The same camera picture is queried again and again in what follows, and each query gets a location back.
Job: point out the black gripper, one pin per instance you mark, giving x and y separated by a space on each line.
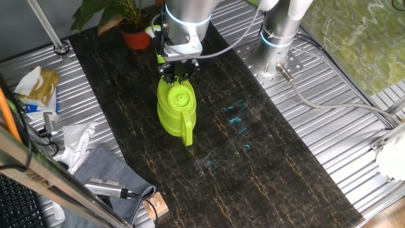
178 68

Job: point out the green plastic watering can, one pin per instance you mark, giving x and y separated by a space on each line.
175 107

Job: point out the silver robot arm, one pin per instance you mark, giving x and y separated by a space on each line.
190 19

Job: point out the red plant pot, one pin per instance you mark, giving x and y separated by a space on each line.
136 39

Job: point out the anthurium plant with broad leaves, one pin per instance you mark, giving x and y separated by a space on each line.
101 12

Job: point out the dark marbled table mat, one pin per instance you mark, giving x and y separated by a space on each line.
237 158

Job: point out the grey towel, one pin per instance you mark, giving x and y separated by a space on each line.
104 168

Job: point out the crumpled white tissue paper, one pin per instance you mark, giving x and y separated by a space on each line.
76 142

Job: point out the wooden block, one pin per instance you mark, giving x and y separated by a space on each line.
158 204

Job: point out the yellow tissue box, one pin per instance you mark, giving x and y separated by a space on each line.
44 87

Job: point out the silver support pole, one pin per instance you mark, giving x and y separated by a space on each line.
47 27

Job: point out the blue and white box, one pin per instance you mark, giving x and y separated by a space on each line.
34 109

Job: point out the orange tube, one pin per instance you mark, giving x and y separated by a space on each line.
8 115

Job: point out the green marbled sheet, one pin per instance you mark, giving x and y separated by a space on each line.
357 38

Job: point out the black keyboard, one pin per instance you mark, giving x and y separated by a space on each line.
16 206

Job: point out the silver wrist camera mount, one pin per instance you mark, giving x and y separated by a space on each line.
183 50

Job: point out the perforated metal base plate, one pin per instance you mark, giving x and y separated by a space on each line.
250 61

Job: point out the silver finned camera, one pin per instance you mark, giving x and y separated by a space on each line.
104 187

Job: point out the small silver camera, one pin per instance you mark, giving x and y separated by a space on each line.
49 122

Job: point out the aluminium frame bar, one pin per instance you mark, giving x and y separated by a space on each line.
47 177

